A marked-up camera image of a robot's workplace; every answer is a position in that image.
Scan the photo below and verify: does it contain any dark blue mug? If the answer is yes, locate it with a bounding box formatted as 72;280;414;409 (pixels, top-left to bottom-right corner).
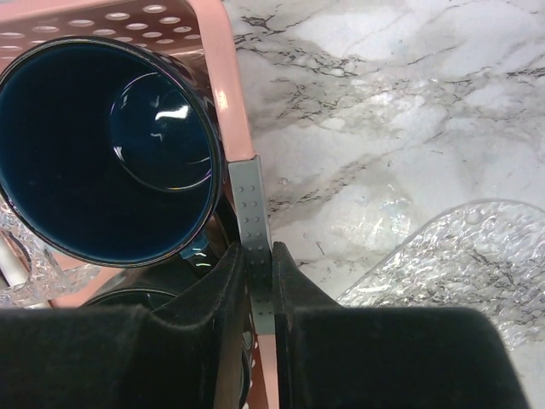
0;35;224;270

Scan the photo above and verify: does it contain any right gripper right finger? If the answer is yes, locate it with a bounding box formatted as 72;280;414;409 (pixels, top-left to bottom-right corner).
272;242;528;408

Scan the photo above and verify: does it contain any pink perforated plastic basket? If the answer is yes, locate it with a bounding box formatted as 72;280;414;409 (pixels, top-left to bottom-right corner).
0;0;282;409

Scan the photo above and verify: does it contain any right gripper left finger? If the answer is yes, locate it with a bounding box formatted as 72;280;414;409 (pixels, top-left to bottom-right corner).
1;244;247;408

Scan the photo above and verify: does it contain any dark green mug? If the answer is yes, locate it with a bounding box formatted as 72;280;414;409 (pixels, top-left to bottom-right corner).
84;199;256;409

